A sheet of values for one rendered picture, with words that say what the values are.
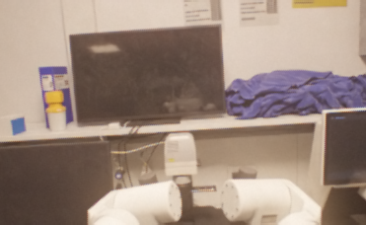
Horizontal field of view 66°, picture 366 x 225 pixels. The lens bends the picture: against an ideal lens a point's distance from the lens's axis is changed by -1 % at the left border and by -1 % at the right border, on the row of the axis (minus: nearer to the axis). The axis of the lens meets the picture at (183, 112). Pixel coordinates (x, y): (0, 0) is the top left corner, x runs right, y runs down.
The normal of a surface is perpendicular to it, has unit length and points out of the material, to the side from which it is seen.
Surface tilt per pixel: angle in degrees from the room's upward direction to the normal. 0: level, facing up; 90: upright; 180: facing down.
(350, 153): 93
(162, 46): 86
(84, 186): 86
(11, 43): 90
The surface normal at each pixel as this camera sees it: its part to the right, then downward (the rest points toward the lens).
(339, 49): -0.01, 0.16
